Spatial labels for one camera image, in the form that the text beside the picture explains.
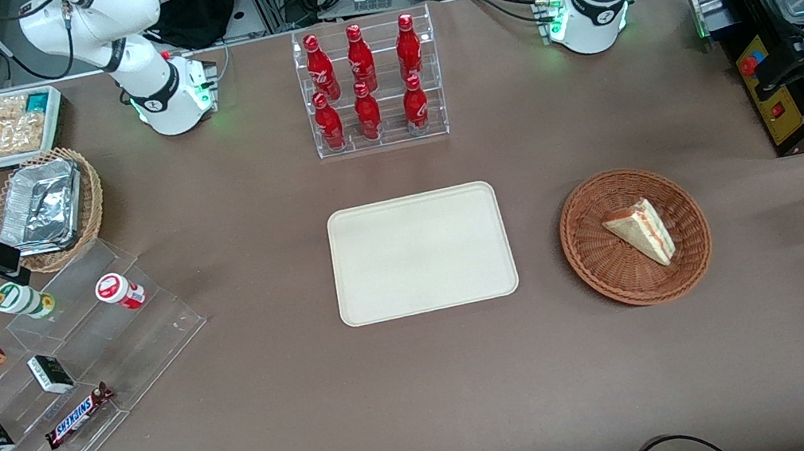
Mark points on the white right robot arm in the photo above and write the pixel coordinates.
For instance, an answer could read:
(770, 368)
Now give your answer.
(137, 57)

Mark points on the black bag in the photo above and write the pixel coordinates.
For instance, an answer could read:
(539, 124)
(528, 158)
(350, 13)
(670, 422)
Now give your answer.
(198, 8)

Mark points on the triangular sandwich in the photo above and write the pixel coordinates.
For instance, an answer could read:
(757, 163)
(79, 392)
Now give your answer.
(641, 229)

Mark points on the light oval wicker basket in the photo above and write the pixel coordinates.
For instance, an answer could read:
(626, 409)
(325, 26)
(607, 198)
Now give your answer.
(92, 195)

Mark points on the green lid white cup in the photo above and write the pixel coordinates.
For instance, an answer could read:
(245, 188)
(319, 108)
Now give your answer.
(20, 300)

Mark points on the red cola bottle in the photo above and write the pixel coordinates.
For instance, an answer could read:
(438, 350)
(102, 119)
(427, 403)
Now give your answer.
(321, 69)
(330, 125)
(361, 61)
(368, 116)
(416, 109)
(409, 48)

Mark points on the clear acrylic bottle rack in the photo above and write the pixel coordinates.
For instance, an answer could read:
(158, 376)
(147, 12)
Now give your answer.
(396, 138)

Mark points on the brown round wicker basket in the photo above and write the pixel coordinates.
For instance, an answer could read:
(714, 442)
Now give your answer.
(619, 272)

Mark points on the aluminium foil tray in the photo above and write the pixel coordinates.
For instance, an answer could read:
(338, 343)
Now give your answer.
(40, 206)

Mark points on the clear bag of crackers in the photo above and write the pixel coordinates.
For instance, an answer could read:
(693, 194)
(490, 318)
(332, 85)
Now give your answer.
(5, 137)

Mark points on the clear acrylic stepped display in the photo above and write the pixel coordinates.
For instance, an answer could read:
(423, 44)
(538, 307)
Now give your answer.
(146, 339)

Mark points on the cream rectangular tray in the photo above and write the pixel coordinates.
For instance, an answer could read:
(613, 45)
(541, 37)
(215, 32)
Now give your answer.
(419, 255)

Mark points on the brown Snickers bar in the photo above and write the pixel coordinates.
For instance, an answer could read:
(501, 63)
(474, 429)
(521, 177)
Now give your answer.
(77, 416)

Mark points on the red lid white cup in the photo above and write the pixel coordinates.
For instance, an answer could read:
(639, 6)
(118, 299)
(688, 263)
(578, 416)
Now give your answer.
(118, 291)

